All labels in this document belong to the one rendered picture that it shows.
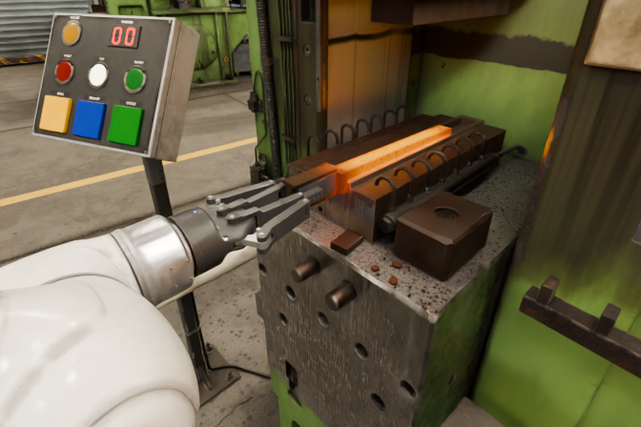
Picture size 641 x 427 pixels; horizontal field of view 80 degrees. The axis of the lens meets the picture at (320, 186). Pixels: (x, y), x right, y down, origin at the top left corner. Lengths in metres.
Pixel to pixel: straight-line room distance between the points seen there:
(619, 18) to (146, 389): 0.50
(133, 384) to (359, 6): 0.74
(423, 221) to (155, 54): 0.61
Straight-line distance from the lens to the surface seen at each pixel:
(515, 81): 0.93
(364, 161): 0.61
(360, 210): 0.58
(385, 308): 0.54
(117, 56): 0.93
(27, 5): 8.37
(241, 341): 1.67
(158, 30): 0.88
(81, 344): 0.25
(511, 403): 0.83
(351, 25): 0.82
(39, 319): 0.27
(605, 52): 0.51
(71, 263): 0.39
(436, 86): 1.02
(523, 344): 0.73
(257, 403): 1.51
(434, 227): 0.53
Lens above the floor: 1.27
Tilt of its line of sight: 28 degrees down
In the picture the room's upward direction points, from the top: straight up
